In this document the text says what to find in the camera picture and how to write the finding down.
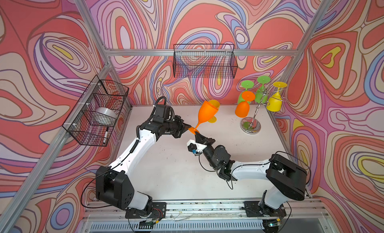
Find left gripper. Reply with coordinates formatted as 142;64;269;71
162;115;192;139

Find orange wine glass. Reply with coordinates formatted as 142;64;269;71
189;101;213;134
235;91;255;118

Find yellow wine glass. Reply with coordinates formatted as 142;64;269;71
267;81;288;112
208;100;220;123

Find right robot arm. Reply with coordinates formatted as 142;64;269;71
187;132;307;216

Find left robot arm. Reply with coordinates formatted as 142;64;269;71
96;96;191;214

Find chrome wine glass rack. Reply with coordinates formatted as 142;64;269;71
241;91;271;134

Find left green wine glass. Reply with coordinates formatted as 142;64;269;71
237;80;255;104

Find green wine glass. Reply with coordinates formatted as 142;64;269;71
237;80;255;104
255;76;271;104

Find right green wine glass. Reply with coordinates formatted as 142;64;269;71
255;76;271;104

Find black marker pen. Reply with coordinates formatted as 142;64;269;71
103;127;109;144

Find silver tape roll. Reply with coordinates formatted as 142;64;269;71
93;107;118;126

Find back black wire basket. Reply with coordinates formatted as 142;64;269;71
173;43;238;79

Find black wire basket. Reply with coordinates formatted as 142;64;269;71
173;43;238;79
62;76;129;147

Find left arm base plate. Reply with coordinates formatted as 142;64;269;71
125;202;167;220

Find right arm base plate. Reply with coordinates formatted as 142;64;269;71
241;201;287;218

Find left black wire basket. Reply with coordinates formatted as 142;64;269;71
62;76;129;147

